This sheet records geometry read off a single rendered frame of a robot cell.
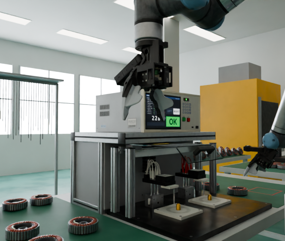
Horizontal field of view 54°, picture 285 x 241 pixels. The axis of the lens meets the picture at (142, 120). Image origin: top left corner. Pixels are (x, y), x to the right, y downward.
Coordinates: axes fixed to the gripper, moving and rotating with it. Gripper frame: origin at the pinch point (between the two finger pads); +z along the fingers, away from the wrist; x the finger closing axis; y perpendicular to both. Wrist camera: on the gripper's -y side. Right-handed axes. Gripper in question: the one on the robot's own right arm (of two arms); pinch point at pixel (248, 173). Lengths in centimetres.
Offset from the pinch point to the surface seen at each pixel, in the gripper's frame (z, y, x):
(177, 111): -21, -32, -43
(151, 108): -22, -32, -62
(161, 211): 12, -2, -66
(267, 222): 2.2, 26.9, -29.3
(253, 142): 62, -114, 289
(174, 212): 9, 3, -63
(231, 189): 12.2, -2.3, -5.2
